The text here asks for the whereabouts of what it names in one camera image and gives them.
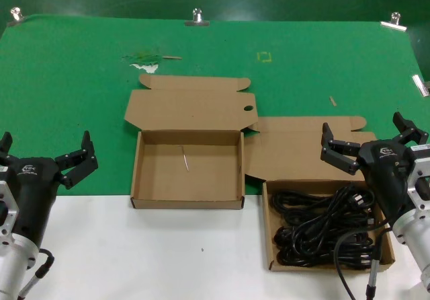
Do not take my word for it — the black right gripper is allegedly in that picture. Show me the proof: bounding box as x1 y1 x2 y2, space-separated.
320 111 429 221

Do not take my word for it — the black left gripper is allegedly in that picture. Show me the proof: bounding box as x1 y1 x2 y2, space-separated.
0 130 99 247

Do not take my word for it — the cardboard box without hole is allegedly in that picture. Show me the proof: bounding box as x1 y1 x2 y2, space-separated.
244 115 396 273

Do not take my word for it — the cardboard box with round hole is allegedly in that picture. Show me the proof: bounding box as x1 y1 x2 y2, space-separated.
123 73 258 211

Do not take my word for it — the silver binder clip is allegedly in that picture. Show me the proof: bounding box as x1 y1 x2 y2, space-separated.
184 7 211 28
7 6 26 26
380 10 408 32
411 74 430 98

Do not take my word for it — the green table mat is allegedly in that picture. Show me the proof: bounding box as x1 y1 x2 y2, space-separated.
0 13 430 198

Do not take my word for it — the thin metal pin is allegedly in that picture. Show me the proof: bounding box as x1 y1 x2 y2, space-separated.
177 145 190 172

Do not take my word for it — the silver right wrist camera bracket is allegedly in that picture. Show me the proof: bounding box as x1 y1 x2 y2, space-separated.
405 143 430 214

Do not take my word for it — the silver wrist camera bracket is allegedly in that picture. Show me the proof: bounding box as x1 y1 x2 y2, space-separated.
0 178 19 244
405 143 430 214

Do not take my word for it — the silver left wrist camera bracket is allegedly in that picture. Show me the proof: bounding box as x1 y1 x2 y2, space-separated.
0 178 19 244

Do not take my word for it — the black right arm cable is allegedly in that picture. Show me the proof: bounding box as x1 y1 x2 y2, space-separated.
333 225 393 300

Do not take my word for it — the left arm cable with plug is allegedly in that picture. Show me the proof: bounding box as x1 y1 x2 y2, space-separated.
17 248 56 300

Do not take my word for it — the right arm silver plug cable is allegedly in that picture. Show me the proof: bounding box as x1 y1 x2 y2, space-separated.
365 227 392 300

